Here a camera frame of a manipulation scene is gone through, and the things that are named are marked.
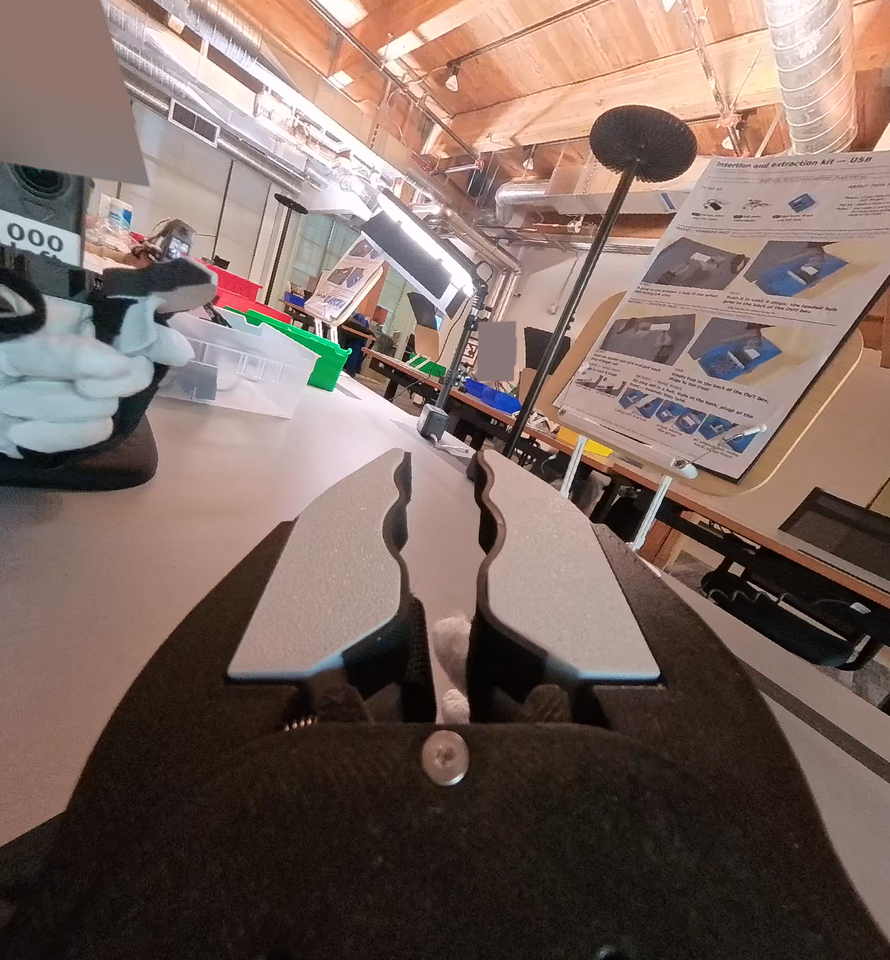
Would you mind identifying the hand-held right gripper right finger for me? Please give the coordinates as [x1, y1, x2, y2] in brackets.
[473, 450, 661, 684]

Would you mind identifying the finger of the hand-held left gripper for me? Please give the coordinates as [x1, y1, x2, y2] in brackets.
[106, 258, 219, 295]
[156, 283, 218, 315]

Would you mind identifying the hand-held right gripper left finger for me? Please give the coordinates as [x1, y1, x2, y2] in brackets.
[227, 448, 414, 682]

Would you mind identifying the clear plastic bin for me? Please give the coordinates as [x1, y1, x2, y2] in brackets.
[156, 309, 322, 420]

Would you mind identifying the person's right hand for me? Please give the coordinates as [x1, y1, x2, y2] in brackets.
[431, 613, 474, 725]

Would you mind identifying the red plastic bin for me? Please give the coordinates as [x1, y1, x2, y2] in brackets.
[197, 261, 266, 309]

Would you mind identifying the black pole stand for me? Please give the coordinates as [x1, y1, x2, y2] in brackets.
[265, 192, 309, 303]
[501, 105, 699, 459]

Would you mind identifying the instruction sheet on stand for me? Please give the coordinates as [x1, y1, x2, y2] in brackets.
[553, 146, 890, 552]
[304, 238, 386, 325]

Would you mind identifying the white air vent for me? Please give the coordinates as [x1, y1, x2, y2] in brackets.
[169, 97, 222, 146]

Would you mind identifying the long wooden desk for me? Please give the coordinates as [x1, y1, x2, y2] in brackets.
[361, 348, 890, 721]

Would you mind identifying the black hex-patterned pouch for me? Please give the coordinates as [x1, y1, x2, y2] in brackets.
[0, 414, 161, 492]

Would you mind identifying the blue plastic bin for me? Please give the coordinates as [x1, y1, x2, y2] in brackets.
[463, 377, 523, 415]

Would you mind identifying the bright light panel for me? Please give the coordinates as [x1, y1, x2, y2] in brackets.
[358, 187, 477, 320]

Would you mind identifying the black flat panel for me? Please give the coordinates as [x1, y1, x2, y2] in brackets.
[523, 327, 572, 376]

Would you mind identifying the black office chair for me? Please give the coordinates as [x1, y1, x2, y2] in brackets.
[778, 487, 890, 588]

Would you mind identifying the silver air duct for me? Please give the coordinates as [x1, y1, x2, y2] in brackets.
[761, 0, 860, 153]

